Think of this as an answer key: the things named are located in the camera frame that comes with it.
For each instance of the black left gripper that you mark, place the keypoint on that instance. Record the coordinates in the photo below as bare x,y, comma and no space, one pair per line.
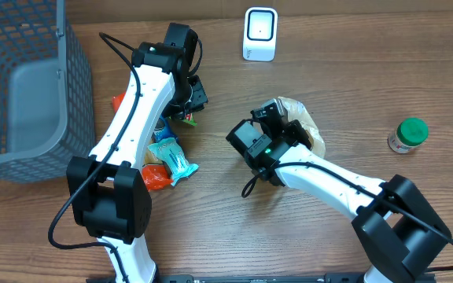
199,104

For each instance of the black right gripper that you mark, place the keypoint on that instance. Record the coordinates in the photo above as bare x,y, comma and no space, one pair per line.
296,129

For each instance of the green snack packet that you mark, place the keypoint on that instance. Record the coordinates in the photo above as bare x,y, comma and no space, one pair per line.
189,119

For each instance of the blue Oreo cookie pack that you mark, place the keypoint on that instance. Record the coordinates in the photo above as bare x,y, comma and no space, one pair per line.
165,131

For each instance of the teal snack packet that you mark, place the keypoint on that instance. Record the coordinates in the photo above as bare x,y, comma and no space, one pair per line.
170,152

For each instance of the red snack packet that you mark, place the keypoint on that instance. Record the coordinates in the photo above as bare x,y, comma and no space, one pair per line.
155,174

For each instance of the green lid jar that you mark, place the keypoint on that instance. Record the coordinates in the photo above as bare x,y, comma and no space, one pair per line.
409,135

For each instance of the beige paper bag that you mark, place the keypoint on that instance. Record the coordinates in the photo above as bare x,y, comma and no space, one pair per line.
296,110

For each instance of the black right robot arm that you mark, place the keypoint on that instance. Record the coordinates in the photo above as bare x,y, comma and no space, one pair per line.
399,230

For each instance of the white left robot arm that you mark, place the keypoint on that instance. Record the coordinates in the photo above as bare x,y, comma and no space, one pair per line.
107,192

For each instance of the white barcode scanner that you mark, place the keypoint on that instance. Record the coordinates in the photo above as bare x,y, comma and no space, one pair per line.
260,34

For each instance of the dark grey plastic basket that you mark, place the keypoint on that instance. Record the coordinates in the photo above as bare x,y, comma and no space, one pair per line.
46,93

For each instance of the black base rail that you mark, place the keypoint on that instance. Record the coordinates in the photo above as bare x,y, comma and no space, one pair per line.
326,278

